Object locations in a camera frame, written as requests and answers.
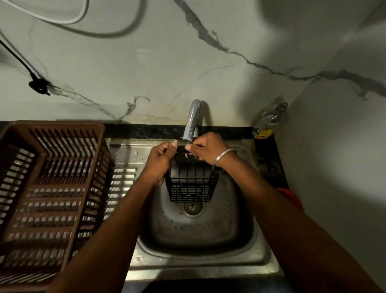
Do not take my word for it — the person's right hand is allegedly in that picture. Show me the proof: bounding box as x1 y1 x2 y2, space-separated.
184 132 236 169

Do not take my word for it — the black power cable with plug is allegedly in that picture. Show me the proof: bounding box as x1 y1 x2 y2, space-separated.
0 39 51 96

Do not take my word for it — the clear dish soap bottle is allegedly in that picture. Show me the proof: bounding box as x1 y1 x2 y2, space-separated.
253 102 289 139

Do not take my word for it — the brown plastic dish basket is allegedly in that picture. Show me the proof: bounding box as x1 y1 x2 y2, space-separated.
0 120 111 292

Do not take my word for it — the chrome faucet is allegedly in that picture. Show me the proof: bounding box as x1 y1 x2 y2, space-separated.
182 99 202 142

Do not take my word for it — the black wire rack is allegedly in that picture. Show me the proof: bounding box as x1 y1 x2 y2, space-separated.
164 146 219 203

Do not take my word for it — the thick white wall cable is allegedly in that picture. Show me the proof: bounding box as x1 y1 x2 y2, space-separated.
0 0 90 25

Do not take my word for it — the person's left hand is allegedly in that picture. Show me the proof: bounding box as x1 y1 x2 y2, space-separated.
144 139 179 186

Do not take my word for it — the person's left forearm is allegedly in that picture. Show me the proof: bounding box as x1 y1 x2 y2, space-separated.
47 178 163 293

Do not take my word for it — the person's dark clothing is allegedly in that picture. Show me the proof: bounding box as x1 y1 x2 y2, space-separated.
142 277 290 293

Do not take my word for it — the stainless steel sink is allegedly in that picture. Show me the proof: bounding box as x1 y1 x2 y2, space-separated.
71 138 284 283

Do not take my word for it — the orange round container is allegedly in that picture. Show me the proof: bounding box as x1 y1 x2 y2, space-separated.
276 188 303 212

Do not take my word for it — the silver bracelet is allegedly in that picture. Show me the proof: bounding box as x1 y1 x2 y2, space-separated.
211 148 236 171

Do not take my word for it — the person's right forearm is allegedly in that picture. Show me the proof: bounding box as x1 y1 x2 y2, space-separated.
214 152 384 293

